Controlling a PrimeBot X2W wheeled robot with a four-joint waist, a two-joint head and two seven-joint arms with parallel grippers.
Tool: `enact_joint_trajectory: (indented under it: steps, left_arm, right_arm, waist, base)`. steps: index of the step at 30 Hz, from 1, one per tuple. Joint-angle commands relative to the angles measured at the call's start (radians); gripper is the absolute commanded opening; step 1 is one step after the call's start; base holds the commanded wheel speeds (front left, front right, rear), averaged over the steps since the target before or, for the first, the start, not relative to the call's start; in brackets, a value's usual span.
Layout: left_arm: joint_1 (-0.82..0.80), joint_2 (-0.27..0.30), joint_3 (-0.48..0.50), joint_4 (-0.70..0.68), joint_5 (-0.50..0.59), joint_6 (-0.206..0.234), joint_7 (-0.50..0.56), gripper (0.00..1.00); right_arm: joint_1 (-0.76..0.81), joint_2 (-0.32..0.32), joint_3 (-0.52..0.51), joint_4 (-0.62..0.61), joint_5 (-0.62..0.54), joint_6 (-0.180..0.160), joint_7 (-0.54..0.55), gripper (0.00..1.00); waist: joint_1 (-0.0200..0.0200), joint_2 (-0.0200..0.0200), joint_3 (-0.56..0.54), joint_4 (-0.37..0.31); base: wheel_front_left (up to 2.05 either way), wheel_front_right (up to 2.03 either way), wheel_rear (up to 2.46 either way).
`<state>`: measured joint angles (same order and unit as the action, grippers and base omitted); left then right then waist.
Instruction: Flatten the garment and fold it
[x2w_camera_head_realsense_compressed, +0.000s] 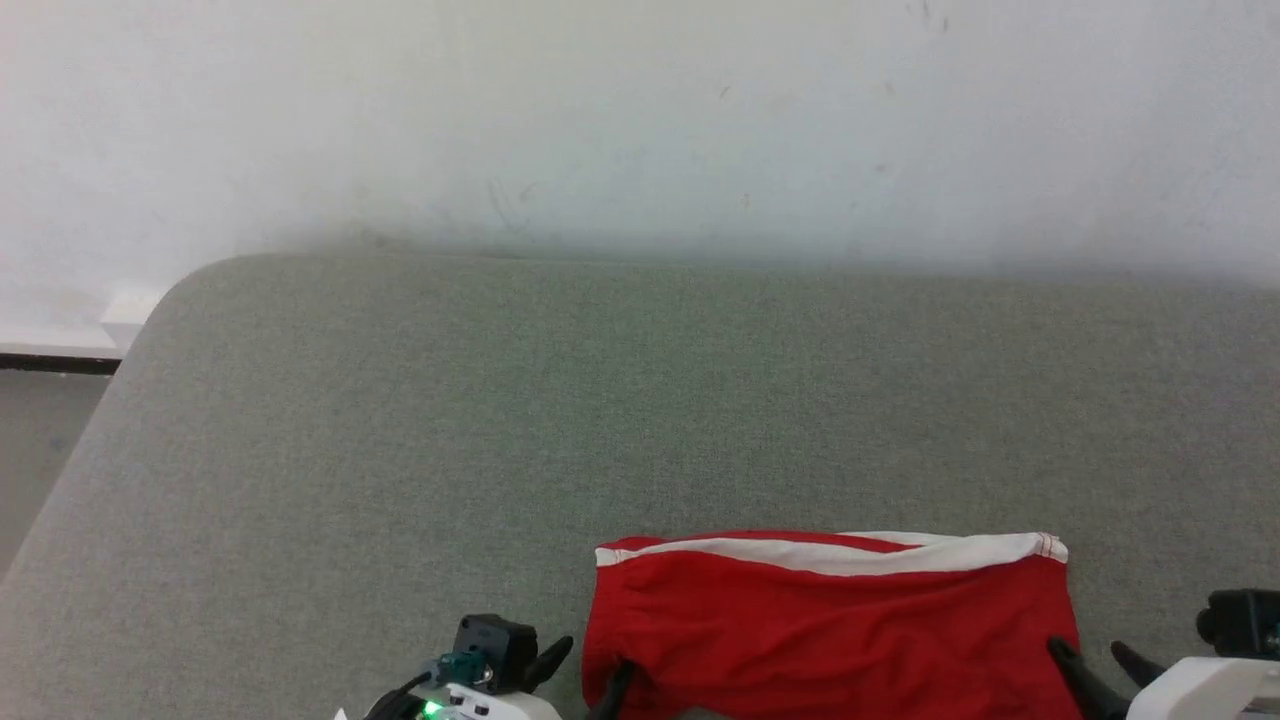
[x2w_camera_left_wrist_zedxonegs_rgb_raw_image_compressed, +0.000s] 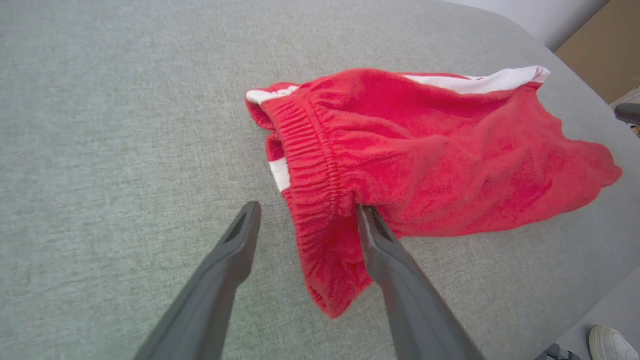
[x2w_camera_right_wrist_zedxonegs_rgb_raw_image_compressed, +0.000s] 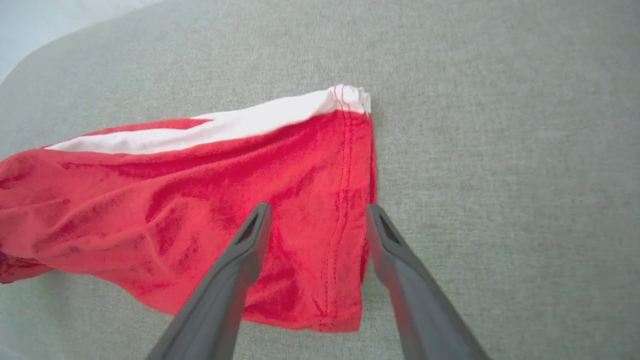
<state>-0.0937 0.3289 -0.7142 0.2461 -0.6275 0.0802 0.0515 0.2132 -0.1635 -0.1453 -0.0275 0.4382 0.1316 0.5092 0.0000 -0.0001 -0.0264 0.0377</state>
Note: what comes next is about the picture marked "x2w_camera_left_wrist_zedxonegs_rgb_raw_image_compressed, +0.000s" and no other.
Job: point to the grey metal base part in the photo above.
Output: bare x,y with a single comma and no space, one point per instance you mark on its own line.
557,353

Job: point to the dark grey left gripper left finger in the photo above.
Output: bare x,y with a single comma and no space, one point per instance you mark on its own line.
215,295

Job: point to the red shorts with white stripes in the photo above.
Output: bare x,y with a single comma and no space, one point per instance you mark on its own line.
425,150

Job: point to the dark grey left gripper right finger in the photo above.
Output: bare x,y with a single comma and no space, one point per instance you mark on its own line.
410,305

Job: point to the white shoe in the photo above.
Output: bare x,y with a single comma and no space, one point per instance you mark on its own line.
612,345

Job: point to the dark grey rounded object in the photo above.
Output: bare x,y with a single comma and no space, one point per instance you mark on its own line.
629,114

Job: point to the grey fabric sofa cushion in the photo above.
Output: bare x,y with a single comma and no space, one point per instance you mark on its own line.
125,125

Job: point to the brown cardboard board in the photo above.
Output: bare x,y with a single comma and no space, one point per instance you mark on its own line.
605,50

